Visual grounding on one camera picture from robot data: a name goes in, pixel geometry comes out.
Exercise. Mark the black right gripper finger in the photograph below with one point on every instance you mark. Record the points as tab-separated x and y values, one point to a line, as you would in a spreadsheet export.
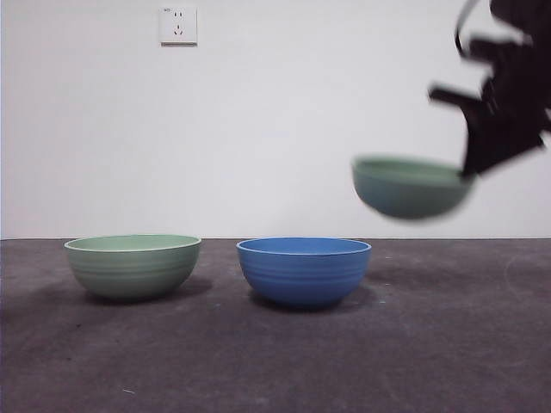
495	142

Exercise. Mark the pale green bowl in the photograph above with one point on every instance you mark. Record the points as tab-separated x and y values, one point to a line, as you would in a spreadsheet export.
133	271
409	193

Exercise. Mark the blue bowl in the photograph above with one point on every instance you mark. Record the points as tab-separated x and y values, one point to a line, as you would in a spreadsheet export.
303	275

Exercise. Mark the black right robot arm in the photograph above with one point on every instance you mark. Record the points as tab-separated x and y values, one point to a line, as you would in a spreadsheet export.
516	64

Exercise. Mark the white wall socket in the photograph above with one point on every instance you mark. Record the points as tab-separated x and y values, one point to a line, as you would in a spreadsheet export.
179	26

